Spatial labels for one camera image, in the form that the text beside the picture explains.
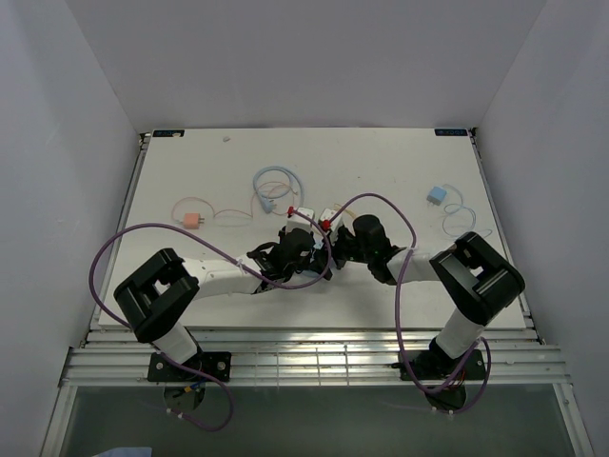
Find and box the right blue corner label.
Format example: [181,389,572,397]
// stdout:
[434,129,468,137]

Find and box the blue three-pin wall plug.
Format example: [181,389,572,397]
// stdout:
[259,196,276,214]

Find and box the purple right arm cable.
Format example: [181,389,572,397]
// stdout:
[327,192,492,414]

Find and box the light blue charging cable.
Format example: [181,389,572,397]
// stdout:
[440,183,494,242]

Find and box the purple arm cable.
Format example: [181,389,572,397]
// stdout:
[88,209,334,432]
[327,192,492,414]

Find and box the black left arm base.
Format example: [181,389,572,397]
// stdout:
[147,350,232,414]

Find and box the blue cloth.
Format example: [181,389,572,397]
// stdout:
[99,447,152,457]

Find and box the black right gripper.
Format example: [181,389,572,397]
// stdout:
[310,226,372,281]

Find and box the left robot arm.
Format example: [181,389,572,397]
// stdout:
[113,228,332,381]

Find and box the blue charger plug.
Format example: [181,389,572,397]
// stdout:
[426,186,447,206]

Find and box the pink charging cable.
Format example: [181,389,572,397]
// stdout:
[170,180,296,229]

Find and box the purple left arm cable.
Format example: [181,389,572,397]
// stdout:
[88,209,334,432]

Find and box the aluminium table edge rail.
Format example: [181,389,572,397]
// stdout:
[61,328,571,387]

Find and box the left blue corner label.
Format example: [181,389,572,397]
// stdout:
[152,129,185,138]

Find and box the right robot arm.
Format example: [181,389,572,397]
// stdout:
[332,215,525,378]

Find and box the blue corner label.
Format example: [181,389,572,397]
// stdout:
[152,129,185,138]
[434,129,468,137]

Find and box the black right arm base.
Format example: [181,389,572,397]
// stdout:
[406,349,489,414]

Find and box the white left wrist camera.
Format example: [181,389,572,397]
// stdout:
[285,207,315,233]

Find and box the round blue power socket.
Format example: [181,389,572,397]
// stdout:
[303,240,332,281]

